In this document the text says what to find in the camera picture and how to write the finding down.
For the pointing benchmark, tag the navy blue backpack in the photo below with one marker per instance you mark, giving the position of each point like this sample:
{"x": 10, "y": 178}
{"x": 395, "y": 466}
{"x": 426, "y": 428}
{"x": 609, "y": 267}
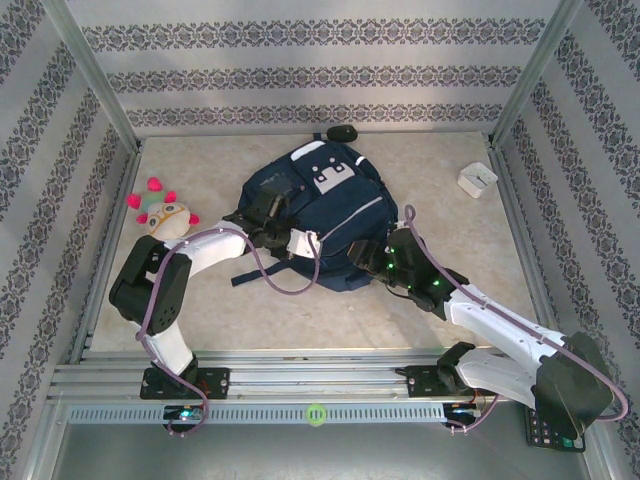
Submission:
{"x": 345, "y": 210}

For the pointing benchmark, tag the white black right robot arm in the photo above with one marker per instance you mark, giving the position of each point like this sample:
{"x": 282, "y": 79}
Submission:
{"x": 500, "y": 320}

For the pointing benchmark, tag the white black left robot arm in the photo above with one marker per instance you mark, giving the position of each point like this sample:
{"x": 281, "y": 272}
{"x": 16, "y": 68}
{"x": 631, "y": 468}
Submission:
{"x": 215, "y": 245}

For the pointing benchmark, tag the white pink plush toy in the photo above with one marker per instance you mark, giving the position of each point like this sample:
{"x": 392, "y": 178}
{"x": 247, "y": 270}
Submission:
{"x": 165, "y": 225}

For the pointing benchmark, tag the black oval object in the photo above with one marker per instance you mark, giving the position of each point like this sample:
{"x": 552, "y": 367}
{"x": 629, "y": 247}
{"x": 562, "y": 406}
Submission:
{"x": 342, "y": 134}

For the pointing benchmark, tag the white square desk clock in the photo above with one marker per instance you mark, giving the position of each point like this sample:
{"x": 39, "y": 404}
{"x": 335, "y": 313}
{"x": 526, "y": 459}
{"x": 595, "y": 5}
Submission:
{"x": 477, "y": 179}

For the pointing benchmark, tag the black desk calculator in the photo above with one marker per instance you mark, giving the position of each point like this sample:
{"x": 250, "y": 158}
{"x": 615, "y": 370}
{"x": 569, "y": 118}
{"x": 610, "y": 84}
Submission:
{"x": 555, "y": 444}

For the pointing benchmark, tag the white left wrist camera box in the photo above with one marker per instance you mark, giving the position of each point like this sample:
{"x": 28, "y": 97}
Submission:
{"x": 302, "y": 245}

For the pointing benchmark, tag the aluminium side rail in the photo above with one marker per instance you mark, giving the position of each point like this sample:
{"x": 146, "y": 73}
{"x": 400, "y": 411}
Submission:
{"x": 522, "y": 225}
{"x": 120, "y": 190}

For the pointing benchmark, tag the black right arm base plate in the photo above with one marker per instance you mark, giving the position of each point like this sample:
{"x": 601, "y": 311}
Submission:
{"x": 422, "y": 382}

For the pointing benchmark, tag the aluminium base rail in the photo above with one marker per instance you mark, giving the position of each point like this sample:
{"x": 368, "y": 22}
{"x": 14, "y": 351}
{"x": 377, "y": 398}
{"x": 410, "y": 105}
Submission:
{"x": 320, "y": 385}

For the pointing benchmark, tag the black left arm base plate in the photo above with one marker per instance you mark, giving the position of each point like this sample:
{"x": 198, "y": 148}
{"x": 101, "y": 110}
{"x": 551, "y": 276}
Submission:
{"x": 215, "y": 382}

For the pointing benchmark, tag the aluminium frame post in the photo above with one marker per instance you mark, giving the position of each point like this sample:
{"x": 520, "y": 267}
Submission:
{"x": 531, "y": 75}
{"x": 96, "y": 75}

